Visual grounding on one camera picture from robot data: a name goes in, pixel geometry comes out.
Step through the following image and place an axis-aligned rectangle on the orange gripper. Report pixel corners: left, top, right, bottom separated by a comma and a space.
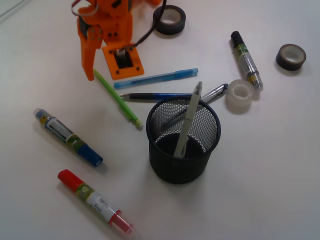
76, 0, 133, 81

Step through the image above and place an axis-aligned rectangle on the dark blue black pen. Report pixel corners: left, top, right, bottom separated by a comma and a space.
120, 93, 192, 100

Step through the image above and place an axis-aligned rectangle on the green mechanical pencil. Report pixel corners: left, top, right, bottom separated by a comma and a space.
93, 69, 143, 130

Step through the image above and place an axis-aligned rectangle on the light blue pen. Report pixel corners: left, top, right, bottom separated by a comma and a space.
113, 68, 199, 89

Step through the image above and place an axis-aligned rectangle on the white dotted pen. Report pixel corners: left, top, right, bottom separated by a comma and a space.
173, 81, 203, 158

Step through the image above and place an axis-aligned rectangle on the silver pen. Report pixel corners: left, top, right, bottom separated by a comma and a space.
201, 83, 229, 103

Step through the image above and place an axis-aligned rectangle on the black mesh pen holder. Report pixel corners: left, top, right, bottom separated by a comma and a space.
146, 96, 221, 185

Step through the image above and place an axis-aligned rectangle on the black tape roll near robot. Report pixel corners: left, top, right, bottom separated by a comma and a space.
155, 5, 186, 35

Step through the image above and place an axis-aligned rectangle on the blue cap marker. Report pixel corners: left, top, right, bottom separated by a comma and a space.
33, 108, 103, 167

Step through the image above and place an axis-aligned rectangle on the clear tape roll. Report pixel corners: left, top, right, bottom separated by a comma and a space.
225, 79, 256, 114

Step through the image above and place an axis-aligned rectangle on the black cap marker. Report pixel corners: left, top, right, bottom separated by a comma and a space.
230, 31, 263, 92

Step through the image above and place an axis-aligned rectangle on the red cap marker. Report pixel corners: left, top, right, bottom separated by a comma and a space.
57, 169, 135, 238

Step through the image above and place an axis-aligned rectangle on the black tape roll right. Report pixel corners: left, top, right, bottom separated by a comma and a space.
275, 44, 307, 71

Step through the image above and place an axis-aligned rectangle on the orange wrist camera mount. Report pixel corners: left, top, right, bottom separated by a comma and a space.
102, 46, 145, 81

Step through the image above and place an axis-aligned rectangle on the thin black cable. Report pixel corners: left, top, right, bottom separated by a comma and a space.
126, 0, 168, 50

